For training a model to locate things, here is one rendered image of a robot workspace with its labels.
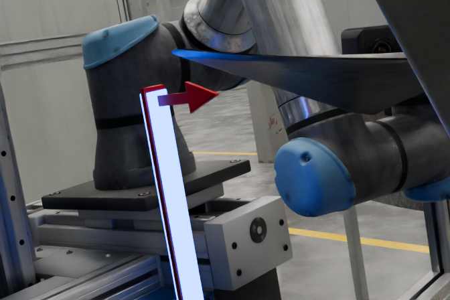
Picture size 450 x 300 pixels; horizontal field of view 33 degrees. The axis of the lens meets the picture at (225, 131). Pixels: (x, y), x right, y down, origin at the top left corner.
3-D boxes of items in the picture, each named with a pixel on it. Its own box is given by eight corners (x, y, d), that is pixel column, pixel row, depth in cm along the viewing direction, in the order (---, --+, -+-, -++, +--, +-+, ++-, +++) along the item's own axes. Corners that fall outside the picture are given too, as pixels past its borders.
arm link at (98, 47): (81, 119, 115) (63, 29, 113) (161, 103, 121) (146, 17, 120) (111, 120, 104) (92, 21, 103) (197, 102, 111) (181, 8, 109)
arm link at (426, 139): (362, 207, 81) (347, 104, 79) (438, 182, 86) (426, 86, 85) (416, 217, 74) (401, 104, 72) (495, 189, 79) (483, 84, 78)
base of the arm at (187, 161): (73, 190, 113) (61, 124, 112) (146, 167, 124) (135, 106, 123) (144, 190, 103) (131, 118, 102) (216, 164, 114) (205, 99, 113)
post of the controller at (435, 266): (453, 273, 103) (432, 130, 101) (431, 272, 105) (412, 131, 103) (461, 266, 106) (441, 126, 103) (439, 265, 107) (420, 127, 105)
